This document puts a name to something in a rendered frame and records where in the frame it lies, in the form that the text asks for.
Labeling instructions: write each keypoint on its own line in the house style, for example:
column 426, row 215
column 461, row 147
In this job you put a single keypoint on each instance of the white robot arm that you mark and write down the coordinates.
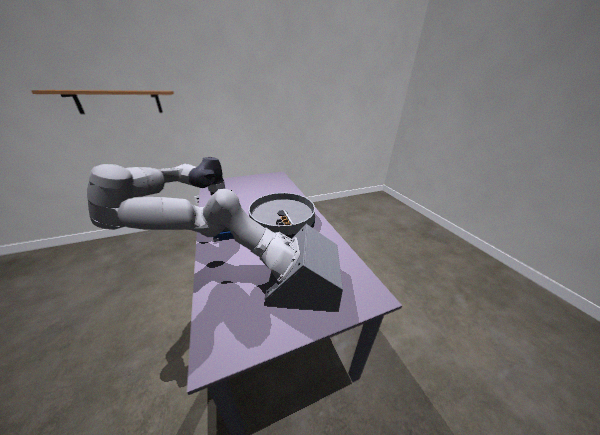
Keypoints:
column 111, row 205

